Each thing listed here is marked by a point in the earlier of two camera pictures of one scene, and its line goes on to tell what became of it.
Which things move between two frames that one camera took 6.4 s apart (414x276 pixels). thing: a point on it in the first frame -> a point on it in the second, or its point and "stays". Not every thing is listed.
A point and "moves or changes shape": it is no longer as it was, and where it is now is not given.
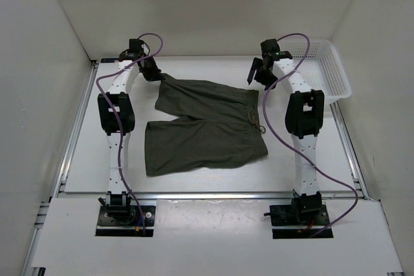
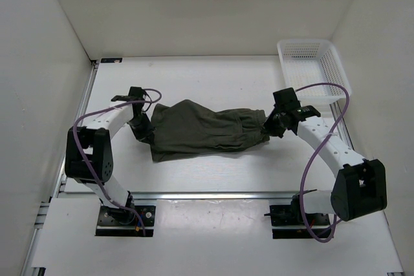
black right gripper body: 265,77 -> 273,124
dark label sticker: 108,60 stays
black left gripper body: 150,70 -> 141,127
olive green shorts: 217,125 moves or changes shape
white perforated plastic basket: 319,64 stays
